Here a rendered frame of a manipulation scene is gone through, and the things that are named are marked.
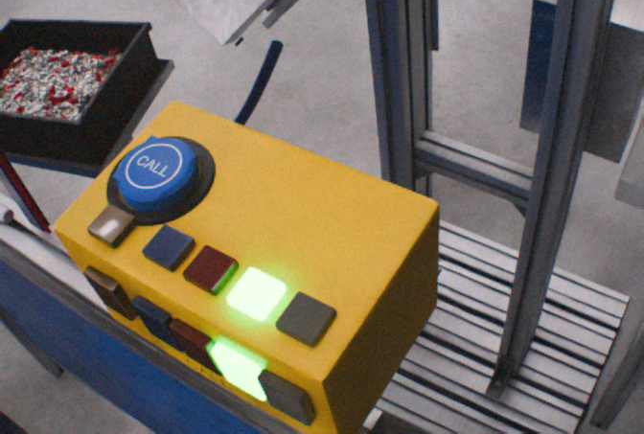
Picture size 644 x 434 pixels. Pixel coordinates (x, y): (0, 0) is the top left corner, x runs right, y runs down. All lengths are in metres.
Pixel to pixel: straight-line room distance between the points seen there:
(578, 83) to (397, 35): 0.22
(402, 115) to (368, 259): 0.65
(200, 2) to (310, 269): 0.41
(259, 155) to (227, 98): 1.69
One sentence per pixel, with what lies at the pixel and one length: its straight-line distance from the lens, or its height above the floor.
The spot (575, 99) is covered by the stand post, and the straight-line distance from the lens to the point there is 0.78.
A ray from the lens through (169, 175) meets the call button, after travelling 0.32.
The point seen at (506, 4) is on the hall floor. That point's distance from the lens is 2.29.
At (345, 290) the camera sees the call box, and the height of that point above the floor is 1.07.
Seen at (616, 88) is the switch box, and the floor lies 0.75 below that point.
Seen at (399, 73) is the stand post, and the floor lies 0.74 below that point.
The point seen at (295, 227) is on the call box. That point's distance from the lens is 0.30.
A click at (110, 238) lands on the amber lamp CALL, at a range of 0.32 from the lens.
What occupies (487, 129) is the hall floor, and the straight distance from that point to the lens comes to 1.84.
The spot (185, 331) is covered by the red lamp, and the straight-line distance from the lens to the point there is 0.30.
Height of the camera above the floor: 1.31
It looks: 50 degrees down
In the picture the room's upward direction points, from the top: 11 degrees counter-clockwise
